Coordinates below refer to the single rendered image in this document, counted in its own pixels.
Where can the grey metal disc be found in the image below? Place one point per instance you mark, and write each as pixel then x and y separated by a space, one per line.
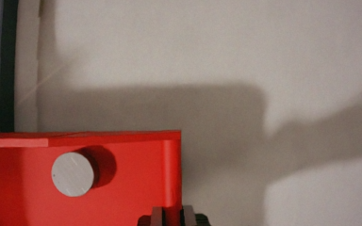
pixel 75 173

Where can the grey metal shelf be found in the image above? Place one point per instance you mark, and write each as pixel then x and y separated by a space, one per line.
pixel 8 20

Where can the red bin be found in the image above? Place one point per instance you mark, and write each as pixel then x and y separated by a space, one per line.
pixel 129 181

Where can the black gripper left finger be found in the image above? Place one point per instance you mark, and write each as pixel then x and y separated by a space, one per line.
pixel 156 219

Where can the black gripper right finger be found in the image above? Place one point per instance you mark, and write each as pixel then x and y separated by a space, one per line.
pixel 187 217

